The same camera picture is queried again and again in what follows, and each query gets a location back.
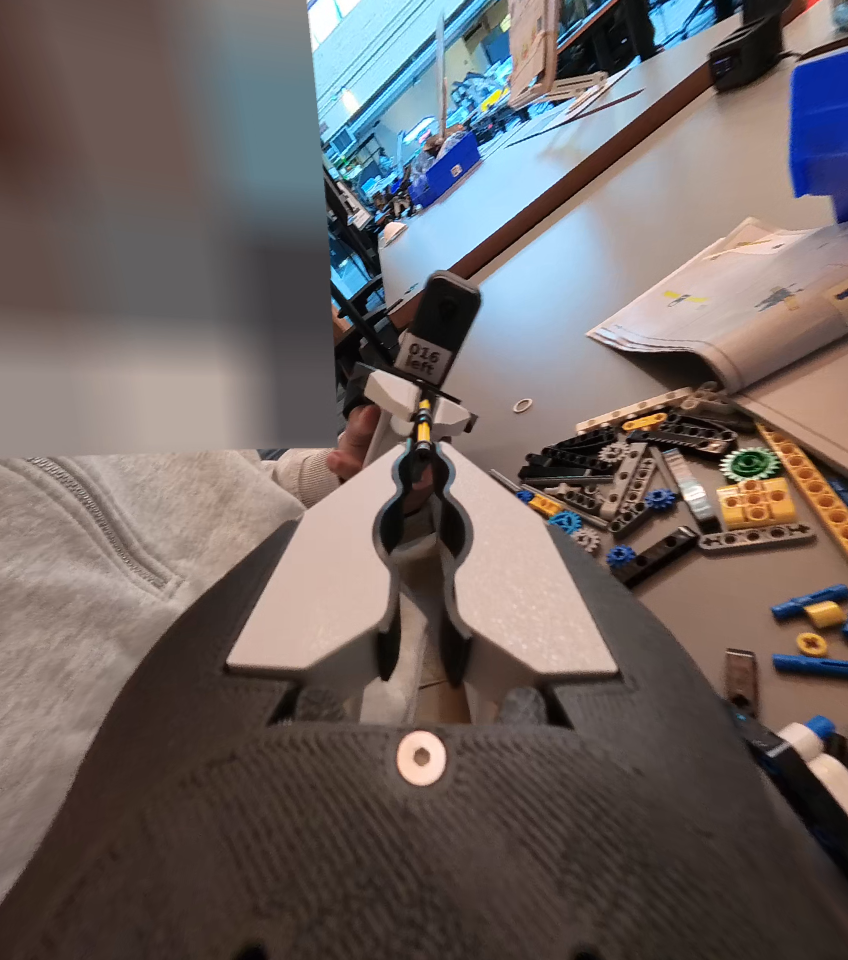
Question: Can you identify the yellow lego block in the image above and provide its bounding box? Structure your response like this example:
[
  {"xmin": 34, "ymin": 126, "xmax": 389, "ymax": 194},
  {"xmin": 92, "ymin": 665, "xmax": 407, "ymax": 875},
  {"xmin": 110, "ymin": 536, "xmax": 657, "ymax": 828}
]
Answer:
[{"xmin": 715, "ymin": 478, "xmax": 799, "ymax": 529}]

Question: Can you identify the lego instruction booklet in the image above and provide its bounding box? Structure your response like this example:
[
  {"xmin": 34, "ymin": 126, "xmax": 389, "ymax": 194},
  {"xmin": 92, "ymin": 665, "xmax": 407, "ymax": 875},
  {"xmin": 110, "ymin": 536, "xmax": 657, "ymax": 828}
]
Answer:
[{"xmin": 586, "ymin": 216, "xmax": 848, "ymax": 396}]

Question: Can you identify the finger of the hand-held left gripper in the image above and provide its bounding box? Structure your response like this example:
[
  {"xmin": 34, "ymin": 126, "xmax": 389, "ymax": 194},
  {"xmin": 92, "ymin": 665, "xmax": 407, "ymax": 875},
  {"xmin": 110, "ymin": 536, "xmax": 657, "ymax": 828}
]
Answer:
[
  {"xmin": 362, "ymin": 371, "xmax": 427, "ymax": 468},
  {"xmin": 431, "ymin": 399, "xmax": 481, "ymax": 445}
]

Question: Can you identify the grey sweatshirt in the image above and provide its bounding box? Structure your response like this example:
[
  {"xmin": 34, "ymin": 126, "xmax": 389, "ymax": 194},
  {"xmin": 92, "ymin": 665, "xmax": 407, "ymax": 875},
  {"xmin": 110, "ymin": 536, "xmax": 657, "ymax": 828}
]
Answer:
[{"xmin": 0, "ymin": 450, "xmax": 307, "ymax": 960}]

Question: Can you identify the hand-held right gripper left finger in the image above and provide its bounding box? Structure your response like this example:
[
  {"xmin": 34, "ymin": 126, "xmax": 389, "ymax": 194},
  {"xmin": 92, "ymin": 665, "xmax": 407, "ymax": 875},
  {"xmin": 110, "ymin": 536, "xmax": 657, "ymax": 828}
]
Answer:
[{"xmin": 226, "ymin": 442, "xmax": 404, "ymax": 724}]

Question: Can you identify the long yellow lego beam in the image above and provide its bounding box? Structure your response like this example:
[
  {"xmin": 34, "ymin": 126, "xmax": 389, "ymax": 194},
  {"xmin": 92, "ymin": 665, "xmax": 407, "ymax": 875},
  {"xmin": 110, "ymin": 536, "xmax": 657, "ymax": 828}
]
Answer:
[{"xmin": 756, "ymin": 422, "xmax": 848, "ymax": 612}]

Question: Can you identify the white cylinder with blue cap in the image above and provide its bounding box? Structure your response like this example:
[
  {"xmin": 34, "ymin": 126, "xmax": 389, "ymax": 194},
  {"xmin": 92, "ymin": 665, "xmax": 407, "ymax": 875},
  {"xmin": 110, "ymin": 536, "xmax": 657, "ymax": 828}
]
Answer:
[{"xmin": 776, "ymin": 714, "xmax": 848, "ymax": 890}]

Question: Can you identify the green lego gear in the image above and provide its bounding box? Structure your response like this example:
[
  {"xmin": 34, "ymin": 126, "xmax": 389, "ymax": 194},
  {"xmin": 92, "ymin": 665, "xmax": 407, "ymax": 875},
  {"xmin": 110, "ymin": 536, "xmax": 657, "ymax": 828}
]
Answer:
[{"xmin": 719, "ymin": 447, "xmax": 782, "ymax": 483}]

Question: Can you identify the person's left hand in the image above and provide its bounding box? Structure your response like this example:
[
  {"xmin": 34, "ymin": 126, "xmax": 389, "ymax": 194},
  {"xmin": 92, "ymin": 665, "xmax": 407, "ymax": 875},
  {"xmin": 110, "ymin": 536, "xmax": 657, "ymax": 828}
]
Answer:
[{"xmin": 326, "ymin": 405, "xmax": 382, "ymax": 483}]

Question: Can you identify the light wooden board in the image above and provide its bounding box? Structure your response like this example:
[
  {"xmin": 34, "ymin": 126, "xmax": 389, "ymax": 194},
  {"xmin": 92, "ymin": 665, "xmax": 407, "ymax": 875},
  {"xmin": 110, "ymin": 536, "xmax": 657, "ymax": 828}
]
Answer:
[{"xmin": 506, "ymin": 0, "xmax": 610, "ymax": 111}]

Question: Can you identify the person's left forearm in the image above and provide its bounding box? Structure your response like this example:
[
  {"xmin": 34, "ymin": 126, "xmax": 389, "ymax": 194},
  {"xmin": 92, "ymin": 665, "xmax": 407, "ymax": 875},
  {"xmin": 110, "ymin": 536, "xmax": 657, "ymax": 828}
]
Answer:
[{"xmin": 259, "ymin": 448, "xmax": 343, "ymax": 510}]

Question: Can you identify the dark grey lego connector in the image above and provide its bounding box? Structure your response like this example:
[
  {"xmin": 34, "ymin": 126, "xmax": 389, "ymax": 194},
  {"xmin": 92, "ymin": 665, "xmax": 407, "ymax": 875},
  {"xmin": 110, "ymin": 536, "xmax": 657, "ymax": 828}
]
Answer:
[{"xmin": 724, "ymin": 648, "xmax": 760, "ymax": 711}]

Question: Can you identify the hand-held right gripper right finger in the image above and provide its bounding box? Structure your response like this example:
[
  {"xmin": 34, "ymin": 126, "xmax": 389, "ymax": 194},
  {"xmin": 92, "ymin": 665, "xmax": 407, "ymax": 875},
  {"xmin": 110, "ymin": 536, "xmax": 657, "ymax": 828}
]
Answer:
[{"xmin": 433, "ymin": 442, "xmax": 620, "ymax": 724}]

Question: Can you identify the pile of lego pieces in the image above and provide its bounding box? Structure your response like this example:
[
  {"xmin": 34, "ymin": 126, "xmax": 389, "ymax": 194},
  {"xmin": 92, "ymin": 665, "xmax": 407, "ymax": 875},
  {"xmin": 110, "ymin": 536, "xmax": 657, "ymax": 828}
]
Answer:
[{"xmin": 491, "ymin": 382, "xmax": 848, "ymax": 789}]

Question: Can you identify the white lego beam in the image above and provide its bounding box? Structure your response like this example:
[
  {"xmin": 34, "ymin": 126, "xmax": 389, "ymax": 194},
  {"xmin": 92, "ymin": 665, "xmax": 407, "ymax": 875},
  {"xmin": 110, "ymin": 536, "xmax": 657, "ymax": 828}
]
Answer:
[{"xmin": 576, "ymin": 387, "xmax": 697, "ymax": 436}]

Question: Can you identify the black box device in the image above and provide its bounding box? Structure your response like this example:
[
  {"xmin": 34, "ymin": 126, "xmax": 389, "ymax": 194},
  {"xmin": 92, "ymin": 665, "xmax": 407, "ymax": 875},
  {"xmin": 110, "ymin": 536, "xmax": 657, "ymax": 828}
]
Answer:
[{"xmin": 707, "ymin": 11, "xmax": 784, "ymax": 93}]

